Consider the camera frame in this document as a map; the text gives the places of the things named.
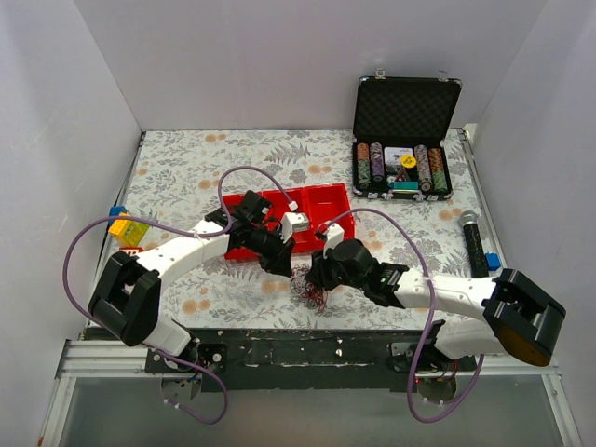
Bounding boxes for red black wires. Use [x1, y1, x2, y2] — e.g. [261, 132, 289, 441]
[287, 263, 334, 313]

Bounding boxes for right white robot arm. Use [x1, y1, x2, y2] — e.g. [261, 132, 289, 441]
[305, 239, 566, 371]

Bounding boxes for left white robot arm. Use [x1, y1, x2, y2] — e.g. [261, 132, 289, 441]
[88, 191, 308, 373]

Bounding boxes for floral table mat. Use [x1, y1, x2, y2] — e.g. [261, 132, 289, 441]
[121, 129, 501, 330]

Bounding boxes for red three-compartment tray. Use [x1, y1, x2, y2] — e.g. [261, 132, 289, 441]
[223, 183, 355, 262]

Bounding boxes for red white window brick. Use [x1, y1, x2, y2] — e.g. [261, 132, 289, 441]
[119, 247, 143, 256]

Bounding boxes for black poker chip case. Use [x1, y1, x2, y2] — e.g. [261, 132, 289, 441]
[352, 70, 462, 201]

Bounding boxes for yellow green toy brick house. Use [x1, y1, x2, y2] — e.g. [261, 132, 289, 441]
[108, 219, 150, 247]

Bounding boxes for black microphone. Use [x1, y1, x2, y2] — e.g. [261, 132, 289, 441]
[459, 210, 489, 278]

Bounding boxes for small blue block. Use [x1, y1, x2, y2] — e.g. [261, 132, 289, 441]
[485, 252, 502, 272]

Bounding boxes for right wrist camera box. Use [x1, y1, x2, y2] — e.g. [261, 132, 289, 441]
[322, 223, 345, 258]

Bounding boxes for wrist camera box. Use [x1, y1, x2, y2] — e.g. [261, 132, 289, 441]
[322, 223, 345, 258]
[281, 212, 310, 243]

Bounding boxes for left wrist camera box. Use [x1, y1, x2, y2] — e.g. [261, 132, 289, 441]
[281, 212, 310, 243]

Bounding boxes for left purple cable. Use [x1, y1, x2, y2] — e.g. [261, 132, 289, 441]
[62, 166, 299, 425]

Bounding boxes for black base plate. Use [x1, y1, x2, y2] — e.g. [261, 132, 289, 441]
[143, 327, 485, 395]

